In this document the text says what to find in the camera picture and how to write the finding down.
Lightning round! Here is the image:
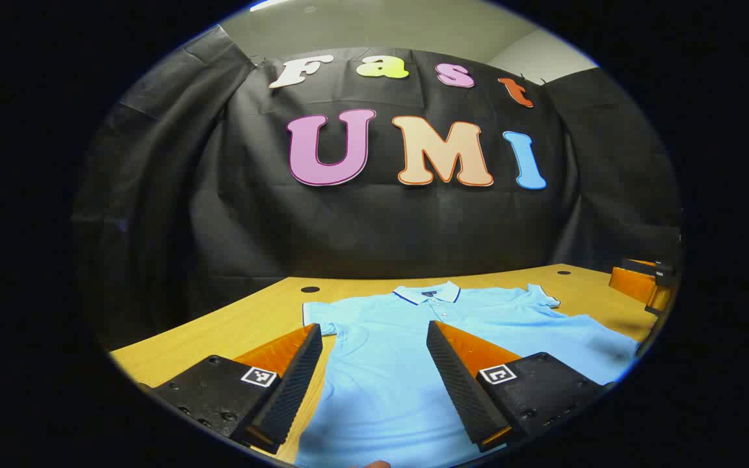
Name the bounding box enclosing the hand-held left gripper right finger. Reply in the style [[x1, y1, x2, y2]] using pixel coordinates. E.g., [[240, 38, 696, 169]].
[[426, 320, 607, 454]]

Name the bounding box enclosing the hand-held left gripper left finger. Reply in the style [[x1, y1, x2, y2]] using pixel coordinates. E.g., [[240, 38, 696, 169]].
[[152, 323, 324, 455]]

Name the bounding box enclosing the light blue T-shirt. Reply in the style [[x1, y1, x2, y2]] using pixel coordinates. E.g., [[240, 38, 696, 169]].
[[293, 281, 640, 468]]

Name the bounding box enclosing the black backdrop cloth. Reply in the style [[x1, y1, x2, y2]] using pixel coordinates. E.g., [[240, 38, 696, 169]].
[[70, 26, 684, 352]]

